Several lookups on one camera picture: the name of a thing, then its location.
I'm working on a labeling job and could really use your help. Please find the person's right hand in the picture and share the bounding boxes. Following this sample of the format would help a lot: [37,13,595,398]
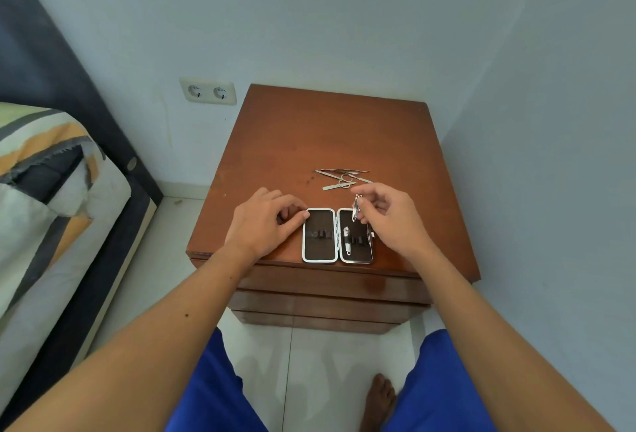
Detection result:
[350,183,439,265]

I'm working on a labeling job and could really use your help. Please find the person's left hand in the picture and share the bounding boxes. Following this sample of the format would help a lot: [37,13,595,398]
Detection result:
[225,188,310,264]

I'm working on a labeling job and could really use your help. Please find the black manicure case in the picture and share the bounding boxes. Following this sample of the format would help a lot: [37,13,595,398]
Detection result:
[301,207,374,265]

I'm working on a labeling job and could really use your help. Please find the person's left forearm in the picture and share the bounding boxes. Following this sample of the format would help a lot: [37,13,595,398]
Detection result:
[0,242,260,432]

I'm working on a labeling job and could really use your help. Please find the person's right forearm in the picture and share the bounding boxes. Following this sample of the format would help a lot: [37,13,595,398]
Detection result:
[393,244,618,432]

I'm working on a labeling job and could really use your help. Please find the brown wooden nightstand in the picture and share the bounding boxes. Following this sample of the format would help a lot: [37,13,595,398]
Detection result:
[186,83,482,336]

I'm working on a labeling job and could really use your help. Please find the person's bare foot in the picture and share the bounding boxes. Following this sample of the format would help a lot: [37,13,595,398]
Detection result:
[358,372,398,432]

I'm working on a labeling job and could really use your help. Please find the blue shorts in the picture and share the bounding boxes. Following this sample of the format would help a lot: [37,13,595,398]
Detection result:
[165,326,499,432]

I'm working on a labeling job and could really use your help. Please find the mattress with striped sheet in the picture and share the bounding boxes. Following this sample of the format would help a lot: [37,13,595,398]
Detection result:
[0,101,133,390]

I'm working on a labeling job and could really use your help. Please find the white double wall socket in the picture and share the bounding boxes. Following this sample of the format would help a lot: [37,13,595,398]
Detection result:
[178,77,238,107]

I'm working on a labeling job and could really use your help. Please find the dark bed frame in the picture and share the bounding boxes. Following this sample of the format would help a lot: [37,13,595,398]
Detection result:
[0,0,165,420]

